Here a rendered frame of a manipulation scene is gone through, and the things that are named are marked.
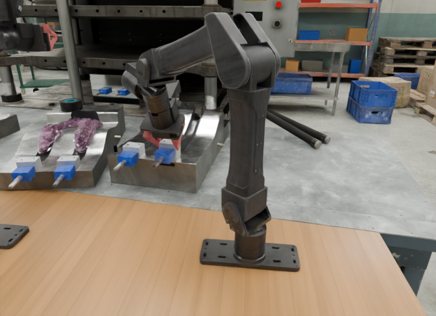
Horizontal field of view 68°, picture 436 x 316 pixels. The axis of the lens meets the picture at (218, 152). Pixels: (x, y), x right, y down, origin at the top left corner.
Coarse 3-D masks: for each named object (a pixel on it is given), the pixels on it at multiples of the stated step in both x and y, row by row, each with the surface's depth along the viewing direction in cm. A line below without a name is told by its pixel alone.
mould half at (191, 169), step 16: (192, 112) 116; (208, 112) 116; (208, 128) 109; (224, 128) 124; (192, 144) 101; (208, 144) 101; (112, 160) 92; (144, 160) 90; (192, 160) 89; (208, 160) 101; (112, 176) 94; (128, 176) 93; (144, 176) 92; (160, 176) 91; (176, 176) 89; (192, 176) 88; (192, 192) 90
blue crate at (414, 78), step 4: (396, 76) 558; (400, 76) 544; (404, 76) 568; (408, 76) 567; (412, 76) 567; (416, 76) 566; (408, 80) 537; (412, 80) 536; (416, 80) 536; (412, 84) 539; (416, 84) 538; (412, 88) 542; (416, 88) 541
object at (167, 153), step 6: (162, 144) 88; (168, 144) 87; (162, 150) 86; (168, 150) 86; (174, 150) 87; (156, 156) 85; (162, 156) 84; (168, 156) 84; (174, 156) 87; (156, 162) 80; (162, 162) 85; (168, 162) 84; (174, 162) 89
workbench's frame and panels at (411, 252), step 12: (384, 240) 76; (396, 240) 75; (408, 240) 75; (420, 240) 74; (432, 240) 73; (396, 252) 82; (408, 252) 81; (420, 252) 80; (408, 264) 82; (420, 264) 82; (408, 276) 84; (420, 276) 83
